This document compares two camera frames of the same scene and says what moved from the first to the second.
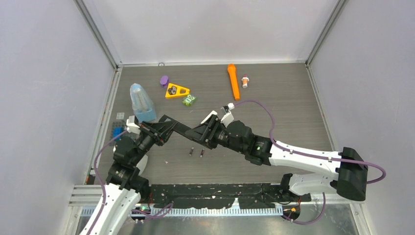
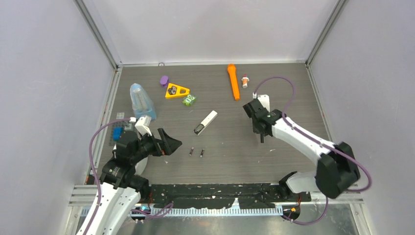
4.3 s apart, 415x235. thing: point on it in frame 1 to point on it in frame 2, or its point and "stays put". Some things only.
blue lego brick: x=117 y=130 stays put
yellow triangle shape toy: x=173 y=90 stays put
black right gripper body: x=219 y=135 to x=255 y=129
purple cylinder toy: x=164 y=81 stays put
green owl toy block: x=189 y=100 stays put
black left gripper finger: x=159 y=125 to x=167 y=138
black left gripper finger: x=167 y=129 to x=171 y=146
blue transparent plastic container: x=143 y=106 stays put
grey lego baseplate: x=121 y=124 stays put
